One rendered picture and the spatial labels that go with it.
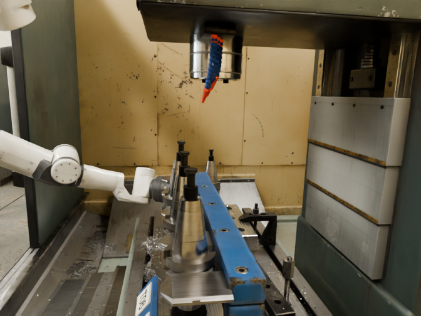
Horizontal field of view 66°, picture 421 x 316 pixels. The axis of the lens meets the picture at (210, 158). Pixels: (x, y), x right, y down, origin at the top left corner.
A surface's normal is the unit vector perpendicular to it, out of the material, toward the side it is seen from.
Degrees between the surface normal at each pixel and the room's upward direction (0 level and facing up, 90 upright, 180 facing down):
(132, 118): 90
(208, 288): 0
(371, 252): 90
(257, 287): 90
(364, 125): 90
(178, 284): 0
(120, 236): 24
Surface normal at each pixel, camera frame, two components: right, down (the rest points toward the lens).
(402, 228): -0.99, 0.00
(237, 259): 0.03, -0.98
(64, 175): 0.40, 0.38
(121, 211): 0.07, -0.81
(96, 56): 0.15, 0.19
